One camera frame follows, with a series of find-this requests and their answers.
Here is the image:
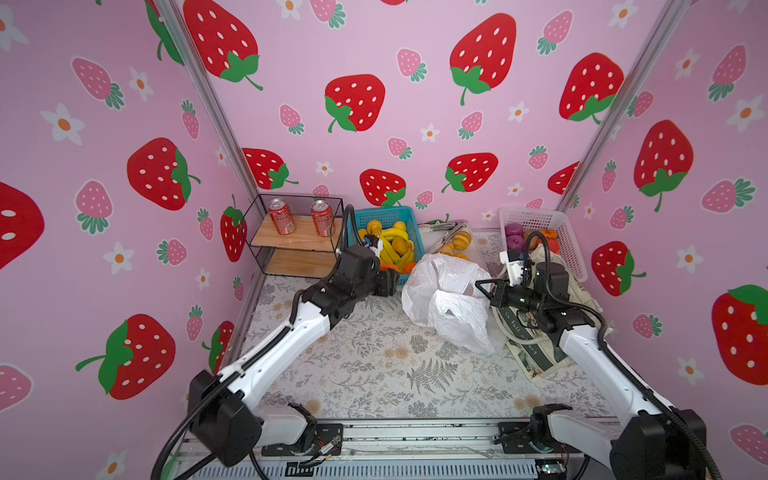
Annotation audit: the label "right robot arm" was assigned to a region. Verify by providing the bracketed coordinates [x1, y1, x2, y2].
[475, 249, 722, 479]

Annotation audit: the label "red soda can left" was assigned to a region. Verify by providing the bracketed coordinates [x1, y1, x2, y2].
[268, 198, 296, 235]

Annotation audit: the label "white plastic basket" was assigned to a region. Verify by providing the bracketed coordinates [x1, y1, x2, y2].
[498, 207, 588, 283]

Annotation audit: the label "small striped bread roll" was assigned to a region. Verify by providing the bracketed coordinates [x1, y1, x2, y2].
[452, 231, 472, 251]

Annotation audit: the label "metal base rail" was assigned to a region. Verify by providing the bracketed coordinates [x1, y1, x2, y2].
[173, 416, 661, 480]

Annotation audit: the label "purple onion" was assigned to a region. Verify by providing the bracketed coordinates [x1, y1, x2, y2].
[506, 235, 526, 252]
[504, 223, 524, 237]

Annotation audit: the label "red soda can right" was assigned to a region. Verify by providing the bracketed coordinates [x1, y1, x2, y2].
[311, 199, 334, 237]

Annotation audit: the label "purple onion back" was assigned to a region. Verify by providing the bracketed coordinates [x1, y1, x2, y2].
[504, 223, 524, 237]

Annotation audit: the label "yellow banana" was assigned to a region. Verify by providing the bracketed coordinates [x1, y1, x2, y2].
[381, 227, 409, 240]

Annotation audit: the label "purple onion front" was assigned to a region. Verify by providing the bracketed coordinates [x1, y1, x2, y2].
[506, 235, 526, 252]

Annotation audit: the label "white plastic bag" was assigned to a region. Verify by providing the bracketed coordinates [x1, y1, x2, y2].
[401, 254, 505, 355]

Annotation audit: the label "white plastic tray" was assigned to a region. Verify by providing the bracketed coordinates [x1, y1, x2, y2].
[419, 223, 486, 268]

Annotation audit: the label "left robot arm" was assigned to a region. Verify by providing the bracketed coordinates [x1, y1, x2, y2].
[150, 206, 399, 479]

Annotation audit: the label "beige canvas tote bag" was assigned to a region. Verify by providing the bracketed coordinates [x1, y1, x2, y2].
[492, 246, 600, 382]

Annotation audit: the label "black wire wooden shelf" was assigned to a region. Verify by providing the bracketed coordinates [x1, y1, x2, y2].
[246, 193, 344, 278]

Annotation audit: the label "red soda can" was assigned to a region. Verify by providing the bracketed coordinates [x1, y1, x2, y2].
[311, 199, 334, 237]
[268, 198, 296, 235]

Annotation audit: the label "metal tongs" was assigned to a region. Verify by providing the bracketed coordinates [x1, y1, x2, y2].
[419, 220, 466, 234]

